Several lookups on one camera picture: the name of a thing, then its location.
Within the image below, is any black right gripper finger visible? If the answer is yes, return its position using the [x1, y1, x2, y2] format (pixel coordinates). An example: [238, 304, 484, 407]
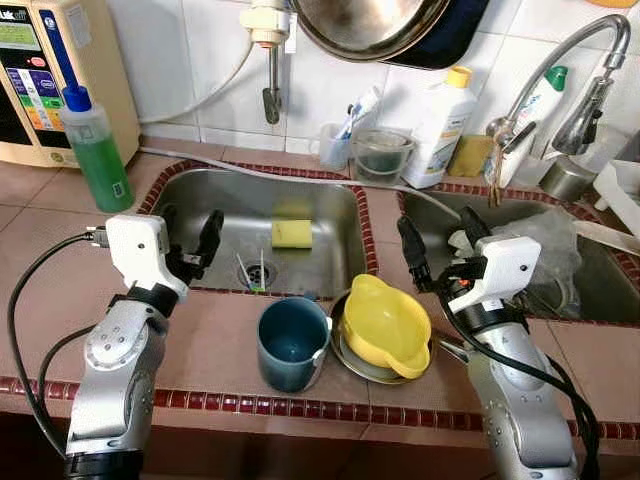
[398, 215, 433, 291]
[460, 206, 493, 253]

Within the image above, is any yellow plastic bowl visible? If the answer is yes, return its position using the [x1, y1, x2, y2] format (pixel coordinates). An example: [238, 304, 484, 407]
[340, 273, 433, 381]

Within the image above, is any metal spoon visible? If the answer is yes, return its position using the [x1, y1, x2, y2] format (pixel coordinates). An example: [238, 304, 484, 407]
[435, 338, 471, 363]

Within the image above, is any stainless steel dish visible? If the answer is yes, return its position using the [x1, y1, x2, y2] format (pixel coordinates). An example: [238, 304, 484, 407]
[330, 290, 436, 386]

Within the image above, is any teal ceramic mug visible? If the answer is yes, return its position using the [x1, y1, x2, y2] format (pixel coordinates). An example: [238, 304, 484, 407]
[257, 296, 333, 393]

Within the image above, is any stainless steel sink basin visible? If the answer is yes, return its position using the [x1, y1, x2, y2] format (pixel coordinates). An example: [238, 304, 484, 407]
[398, 185, 640, 329]
[140, 165, 379, 301]

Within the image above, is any clear plastic bag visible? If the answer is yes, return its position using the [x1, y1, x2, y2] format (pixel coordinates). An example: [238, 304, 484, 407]
[450, 208, 583, 319]

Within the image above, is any mustard yellow sponge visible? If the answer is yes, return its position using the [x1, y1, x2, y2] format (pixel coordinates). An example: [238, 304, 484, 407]
[447, 135, 493, 179]

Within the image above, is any yellow green dish sponge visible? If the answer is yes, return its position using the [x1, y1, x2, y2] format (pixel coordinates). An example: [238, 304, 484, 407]
[271, 218, 314, 250]

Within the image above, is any green dish soap bottle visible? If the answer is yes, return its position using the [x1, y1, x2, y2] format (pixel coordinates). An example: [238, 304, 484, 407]
[60, 85, 134, 213]

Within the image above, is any clear plastic pail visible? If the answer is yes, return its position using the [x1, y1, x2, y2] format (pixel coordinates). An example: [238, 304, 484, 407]
[350, 128, 416, 186]

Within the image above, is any small stainless steel cup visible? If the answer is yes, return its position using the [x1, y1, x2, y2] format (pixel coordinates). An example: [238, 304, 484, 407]
[540, 155, 599, 204]

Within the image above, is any white bottle yellow cap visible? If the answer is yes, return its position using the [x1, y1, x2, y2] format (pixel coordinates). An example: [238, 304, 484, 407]
[402, 66, 479, 189]

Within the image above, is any thin white tube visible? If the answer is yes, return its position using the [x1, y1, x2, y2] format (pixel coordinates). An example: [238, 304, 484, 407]
[140, 40, 259, 126]

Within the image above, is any clear toothbrush cup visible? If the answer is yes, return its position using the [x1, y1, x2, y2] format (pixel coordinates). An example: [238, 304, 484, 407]
[320, 122, 353, 169]

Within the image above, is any cream drain spout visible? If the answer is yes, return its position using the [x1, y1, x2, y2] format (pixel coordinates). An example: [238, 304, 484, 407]
[572, 220, 640, 256]

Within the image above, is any white dish rack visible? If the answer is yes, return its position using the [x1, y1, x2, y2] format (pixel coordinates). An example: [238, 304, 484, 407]
[595, 160, 640, 236]

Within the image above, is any white bottle green cap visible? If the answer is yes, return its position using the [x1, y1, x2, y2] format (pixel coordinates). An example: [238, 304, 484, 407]
[495, 66, 569, 191]

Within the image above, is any blue white toothbrush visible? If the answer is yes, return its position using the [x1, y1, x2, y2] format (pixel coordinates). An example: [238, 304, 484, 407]
[340, 85, 383, 141]

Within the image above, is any beige water ionizer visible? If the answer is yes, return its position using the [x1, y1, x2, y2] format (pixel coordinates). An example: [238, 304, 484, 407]
[0, 0, 141, 168]

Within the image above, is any hanging black pan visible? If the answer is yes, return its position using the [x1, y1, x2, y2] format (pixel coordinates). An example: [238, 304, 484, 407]
[400, 0, 493, 71]

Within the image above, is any chrome gooseneck faucet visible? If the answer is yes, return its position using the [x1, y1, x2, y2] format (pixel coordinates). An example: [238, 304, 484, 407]
[485, 15, 633, 206]

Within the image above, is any hanging steel pan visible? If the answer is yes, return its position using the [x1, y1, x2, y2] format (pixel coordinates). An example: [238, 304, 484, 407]
[292, 0, 453, 63]

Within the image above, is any white water hose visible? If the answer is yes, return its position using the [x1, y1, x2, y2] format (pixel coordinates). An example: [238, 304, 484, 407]
[140, 147, 461, 221]

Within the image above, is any chrome wall tap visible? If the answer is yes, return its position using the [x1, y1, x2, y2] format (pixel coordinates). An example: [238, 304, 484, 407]
[262, 45, 286, 126]

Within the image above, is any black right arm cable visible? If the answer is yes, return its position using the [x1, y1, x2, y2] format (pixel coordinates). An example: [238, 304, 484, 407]
[435, 285, 601, 480]

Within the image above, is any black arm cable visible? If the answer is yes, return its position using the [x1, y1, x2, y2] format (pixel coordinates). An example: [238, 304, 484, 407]
[5, 228, 111, 461]
[435, 285, 601, 480]

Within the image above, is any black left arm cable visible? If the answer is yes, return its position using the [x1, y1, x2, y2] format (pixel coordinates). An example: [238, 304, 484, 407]
[5, 228, 111, 461]

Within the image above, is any white wall water fitting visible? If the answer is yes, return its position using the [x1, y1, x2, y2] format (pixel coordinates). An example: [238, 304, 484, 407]
[240, 0, 298, 51]

